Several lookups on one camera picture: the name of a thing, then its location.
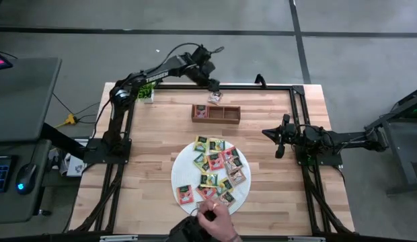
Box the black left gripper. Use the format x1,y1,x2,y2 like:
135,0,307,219
190,60,221,92

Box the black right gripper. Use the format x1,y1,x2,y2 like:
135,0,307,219
261,114,299,159

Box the yellow tea bag packet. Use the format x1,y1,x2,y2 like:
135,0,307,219
208,138,226,153
217,177,235,196

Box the yellow-green tea bag packet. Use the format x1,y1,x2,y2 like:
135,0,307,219
193,153,211,173
199,173,219,188
194,135,209,154

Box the wooden three-compartment box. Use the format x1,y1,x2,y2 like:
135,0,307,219
191,104,241,125

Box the green plant in white pot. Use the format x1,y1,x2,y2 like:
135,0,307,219
137,82,155,104

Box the white round woven placemat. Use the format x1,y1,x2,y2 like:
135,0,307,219
170,138,252,216

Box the person's hand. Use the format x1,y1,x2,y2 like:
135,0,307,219
196,200,237,240

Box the black metal stand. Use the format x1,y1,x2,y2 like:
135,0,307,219
364,85,417,196

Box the white adapter box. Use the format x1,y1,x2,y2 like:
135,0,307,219
66,156,87,177

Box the black desk support strut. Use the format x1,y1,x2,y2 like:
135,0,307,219
40,122,88,161

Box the grey raised desk top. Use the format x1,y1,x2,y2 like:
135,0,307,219
0,56,63,143

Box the black computer mouse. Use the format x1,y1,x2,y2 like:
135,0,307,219
15,163,38,195

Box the screen with pink stripe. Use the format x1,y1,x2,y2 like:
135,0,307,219
0,50,13,71

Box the backlit black keyboard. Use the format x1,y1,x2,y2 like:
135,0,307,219
0,155,14,193

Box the dark grey desk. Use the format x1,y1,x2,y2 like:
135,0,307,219
0,139,53,225

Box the black aluminium table frame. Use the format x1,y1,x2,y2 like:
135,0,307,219
69,83,356,236

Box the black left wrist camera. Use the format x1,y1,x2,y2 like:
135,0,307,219
194,44,213,63

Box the black frame bracket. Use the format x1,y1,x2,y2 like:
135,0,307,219
254,73,268,89

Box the silver aluminium bracket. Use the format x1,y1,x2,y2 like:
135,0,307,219
288,236,326,242
100,235,139,242

